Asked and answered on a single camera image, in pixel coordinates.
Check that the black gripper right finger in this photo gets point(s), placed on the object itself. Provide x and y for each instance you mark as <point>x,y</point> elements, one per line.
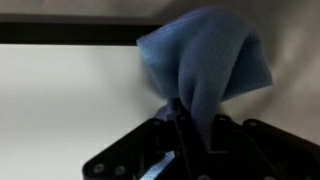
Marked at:
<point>266,150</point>

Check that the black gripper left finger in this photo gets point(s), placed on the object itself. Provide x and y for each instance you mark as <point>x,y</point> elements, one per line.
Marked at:
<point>133,150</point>

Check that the blue towel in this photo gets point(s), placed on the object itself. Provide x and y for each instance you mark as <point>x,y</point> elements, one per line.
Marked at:
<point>206,53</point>

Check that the black framed whiteboard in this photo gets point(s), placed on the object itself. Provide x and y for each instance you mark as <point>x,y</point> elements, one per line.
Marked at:
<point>66,100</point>

